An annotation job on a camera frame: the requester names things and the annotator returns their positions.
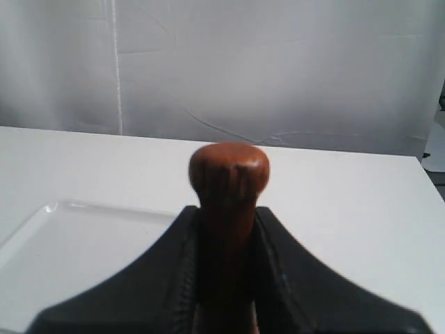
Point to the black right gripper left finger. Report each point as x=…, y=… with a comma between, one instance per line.
x=156, y=293

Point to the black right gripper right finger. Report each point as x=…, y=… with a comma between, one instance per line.
x=294, y=292

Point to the brown wooden pestle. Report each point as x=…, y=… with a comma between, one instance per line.
x=227, y=178

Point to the white rectangular plastic tray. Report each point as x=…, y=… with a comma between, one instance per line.
x=64, y=249

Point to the grey backdrop curtain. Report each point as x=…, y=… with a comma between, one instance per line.
x=357, y=76

